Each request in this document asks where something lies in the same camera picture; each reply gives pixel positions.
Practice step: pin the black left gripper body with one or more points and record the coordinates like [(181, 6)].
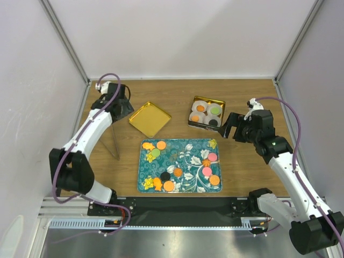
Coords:
[(126, 109)]

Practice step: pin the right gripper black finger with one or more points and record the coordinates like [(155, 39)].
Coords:
[(224, 131), (235, 119)]

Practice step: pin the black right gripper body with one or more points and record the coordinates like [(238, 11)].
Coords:
[(245, 134)]

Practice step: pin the black sandwich cookie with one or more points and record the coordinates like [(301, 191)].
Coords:
[(165, 176), (213, 122)]

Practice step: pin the green sandwich cookie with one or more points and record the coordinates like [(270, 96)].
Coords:
[(155, 152), (215, 110)]

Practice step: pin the gold cookie tin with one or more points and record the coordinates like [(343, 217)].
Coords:
[(206, 114)]

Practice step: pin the orange round cookie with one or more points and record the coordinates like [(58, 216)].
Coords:
[(195, 118), (200, 108)]

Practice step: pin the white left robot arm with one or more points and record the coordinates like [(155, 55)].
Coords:
[(69, 165)]

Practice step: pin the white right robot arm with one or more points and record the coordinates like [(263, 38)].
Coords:
[(310, 222)]

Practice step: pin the white paper cup front right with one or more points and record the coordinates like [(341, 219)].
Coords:
[(209, 117)]

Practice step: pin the white paper cup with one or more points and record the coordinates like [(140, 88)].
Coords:
[(199, 114), (212, 105), (209, 117), (197, 103)]

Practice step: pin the white paper cup back right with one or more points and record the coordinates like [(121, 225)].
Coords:
[(212, 105)]

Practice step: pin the white paper cup front left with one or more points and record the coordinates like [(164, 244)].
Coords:
[(199, 114)]

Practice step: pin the pink sandwich cookie upper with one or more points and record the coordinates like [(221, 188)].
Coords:
[(212, 157)]

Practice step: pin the pink sandwich cookie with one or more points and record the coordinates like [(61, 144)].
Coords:
[(207, 171), (212, 157)]

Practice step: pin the gold tin lid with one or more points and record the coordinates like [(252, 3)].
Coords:
[(149, 119)]

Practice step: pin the white paper cup back left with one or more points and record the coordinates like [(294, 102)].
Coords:
[(197, 103)]

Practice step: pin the orange flower cookie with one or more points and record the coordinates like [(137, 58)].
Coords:
[(206, 162)]

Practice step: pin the pink sandwich cookie lower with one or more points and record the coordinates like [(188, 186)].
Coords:
[(207, 171)]

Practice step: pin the orange fish cookie top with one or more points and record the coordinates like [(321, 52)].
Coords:
[(148, 146)]

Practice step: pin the orange fish cookie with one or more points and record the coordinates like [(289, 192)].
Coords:
[(157, 183), (148, 146)]

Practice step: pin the orange dotted cookie right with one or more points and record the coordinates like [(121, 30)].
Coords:
[(214, 180)]

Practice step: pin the orange dotted cookie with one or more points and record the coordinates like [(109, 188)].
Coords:
[(169, 186), (161, 145), (214, 180)]

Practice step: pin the orange dotted cookie top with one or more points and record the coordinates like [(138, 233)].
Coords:
[(161, 145)]

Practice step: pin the orange swirl cookie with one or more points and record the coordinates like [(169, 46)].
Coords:
[(178, 172)]

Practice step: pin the teal floral tray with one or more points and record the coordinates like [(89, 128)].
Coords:
[(186, 154)]

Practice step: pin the orange dotted cookie bottom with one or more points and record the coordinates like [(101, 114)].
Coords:
[(169, 186)]

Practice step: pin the orange fish cookie bottom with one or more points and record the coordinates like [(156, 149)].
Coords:
[(157, 183)]

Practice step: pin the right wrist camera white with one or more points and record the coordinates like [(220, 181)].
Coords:
[(253, 105)]

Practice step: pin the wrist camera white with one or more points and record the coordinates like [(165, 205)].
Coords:
[(103, 88), (253, 105)]

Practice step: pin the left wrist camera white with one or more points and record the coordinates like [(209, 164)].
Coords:
[(103, 88)]

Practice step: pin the white cable duct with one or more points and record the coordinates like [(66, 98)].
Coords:
[(100, 224)]

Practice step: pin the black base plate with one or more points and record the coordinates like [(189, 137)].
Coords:
[(190, 211)]

